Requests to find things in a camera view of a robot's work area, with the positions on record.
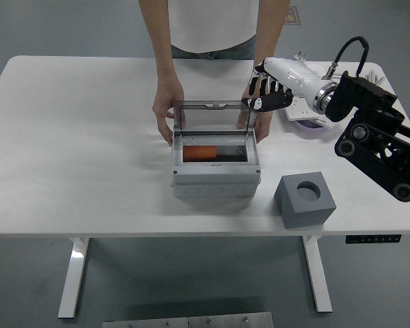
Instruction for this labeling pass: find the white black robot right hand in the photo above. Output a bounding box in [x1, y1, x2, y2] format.
[241, 57, 328, 113]

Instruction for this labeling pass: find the person's left hand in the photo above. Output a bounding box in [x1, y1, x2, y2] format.
[236, 83, 273, 144]

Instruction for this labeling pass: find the person's right hand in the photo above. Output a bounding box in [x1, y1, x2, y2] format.
[152, 85, 186, 148]

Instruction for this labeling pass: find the smoky transparent box lid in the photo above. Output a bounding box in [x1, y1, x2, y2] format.
[173, 99, 257, 135]

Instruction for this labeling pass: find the orange cylinder battery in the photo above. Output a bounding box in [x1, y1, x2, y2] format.
[183, 146, 219, 161]

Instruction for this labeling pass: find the grey plastic junction box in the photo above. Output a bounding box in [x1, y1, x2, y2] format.
[170, 131, 262, 198]

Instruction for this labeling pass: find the purple round bowl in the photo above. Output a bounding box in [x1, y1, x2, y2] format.
[293, 118, 333, 137]

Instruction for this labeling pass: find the brown floor sign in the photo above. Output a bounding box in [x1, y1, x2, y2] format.
[284, 5, 301, 25]

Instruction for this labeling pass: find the person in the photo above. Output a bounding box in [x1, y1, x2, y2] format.
[167, 0, 260, 62]

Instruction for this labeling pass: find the grey block with round hole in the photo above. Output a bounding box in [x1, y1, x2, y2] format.
[273, 172, 338, 230]

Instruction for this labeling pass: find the black table control panel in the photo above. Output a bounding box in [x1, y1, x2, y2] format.
[344, 234, 402, 245]

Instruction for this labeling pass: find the white table leg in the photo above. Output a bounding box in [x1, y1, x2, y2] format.
[57, 237, 90, 320]
[302, 235, 334, 313]

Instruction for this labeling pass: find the grey metal plate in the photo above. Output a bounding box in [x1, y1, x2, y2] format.
[102, 311, 274, 328]

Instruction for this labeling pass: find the white wall socket panel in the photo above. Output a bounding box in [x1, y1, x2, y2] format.
[284, 97, 329, 122]

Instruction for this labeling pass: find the plain white switch panel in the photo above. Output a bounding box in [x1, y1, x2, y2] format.
[319, 115, 339, 130]

